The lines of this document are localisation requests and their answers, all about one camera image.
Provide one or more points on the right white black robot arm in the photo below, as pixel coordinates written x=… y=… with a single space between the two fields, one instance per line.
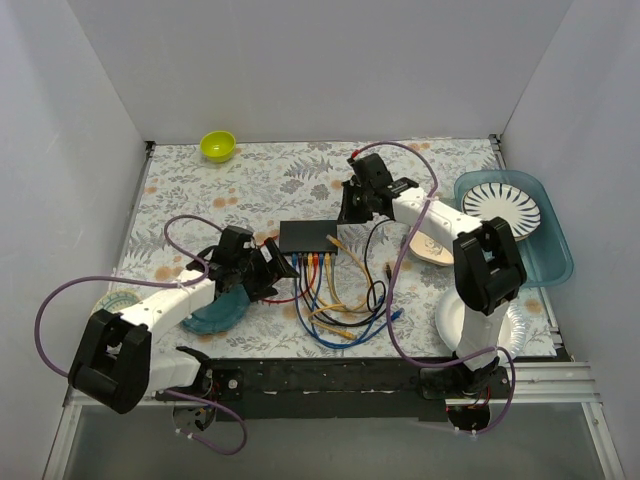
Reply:
x=488 y=269

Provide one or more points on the black mounting base plate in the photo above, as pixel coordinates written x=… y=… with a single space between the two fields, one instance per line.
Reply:
x=342 y=388

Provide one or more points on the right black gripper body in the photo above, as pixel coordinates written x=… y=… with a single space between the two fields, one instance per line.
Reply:
x=351 y=206

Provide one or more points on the floral table mat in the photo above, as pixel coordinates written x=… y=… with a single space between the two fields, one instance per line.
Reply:
x=185 y=200

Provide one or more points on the small patterned yellow bowl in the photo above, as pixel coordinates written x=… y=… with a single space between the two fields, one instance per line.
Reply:
x=116 y=301

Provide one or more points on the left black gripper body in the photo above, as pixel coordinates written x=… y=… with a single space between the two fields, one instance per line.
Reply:
x=267 y=267

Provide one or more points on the black network switch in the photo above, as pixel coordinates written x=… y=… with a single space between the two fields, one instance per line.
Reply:
x=307 y=236

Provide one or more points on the lime green bowl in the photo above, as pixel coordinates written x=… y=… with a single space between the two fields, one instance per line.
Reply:
x=218 y=146

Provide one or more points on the teal scalloped plate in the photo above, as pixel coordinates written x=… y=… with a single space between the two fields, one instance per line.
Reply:
x=226 y=311

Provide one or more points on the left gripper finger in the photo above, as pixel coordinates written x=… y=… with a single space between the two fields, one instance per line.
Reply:
x=278 y=266
x=258 y=283

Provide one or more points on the blue striped white plate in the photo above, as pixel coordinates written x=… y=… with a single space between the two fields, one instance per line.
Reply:
x=492 y=199

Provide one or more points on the white paper plate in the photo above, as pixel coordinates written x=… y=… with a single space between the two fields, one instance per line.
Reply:
x=449 y=323

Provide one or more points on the beige square dish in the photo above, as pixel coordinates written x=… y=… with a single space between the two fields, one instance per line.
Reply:
x=426 y=249

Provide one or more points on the teal plastic tray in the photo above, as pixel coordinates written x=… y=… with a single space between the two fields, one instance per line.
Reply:
x=545 y=252

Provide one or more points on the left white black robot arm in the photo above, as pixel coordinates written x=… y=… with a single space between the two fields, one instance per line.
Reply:
x=116 y=363

